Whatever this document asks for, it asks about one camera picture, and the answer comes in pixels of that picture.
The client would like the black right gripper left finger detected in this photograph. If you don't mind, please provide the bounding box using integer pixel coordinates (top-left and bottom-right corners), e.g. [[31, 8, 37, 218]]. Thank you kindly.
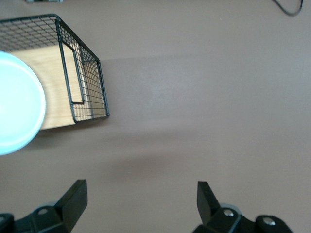
[[0, 179, 88, 233]]

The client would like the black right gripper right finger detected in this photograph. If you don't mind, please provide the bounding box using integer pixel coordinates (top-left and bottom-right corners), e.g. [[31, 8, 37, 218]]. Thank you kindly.
[[193, 181, 292, 233]]

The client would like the light blue round plate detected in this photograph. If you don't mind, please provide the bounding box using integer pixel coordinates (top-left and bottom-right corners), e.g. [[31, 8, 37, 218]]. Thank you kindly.
[[0, 50, 47, 156]]

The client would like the black wire basket wooden bottom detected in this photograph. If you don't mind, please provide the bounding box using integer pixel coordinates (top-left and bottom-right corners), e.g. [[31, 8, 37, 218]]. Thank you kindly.
[[0, 14, 110, 131]]

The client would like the thin black cable loop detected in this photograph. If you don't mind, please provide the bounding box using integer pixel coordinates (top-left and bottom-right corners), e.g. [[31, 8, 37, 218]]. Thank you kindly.
[[272, 0, 304, 17]]

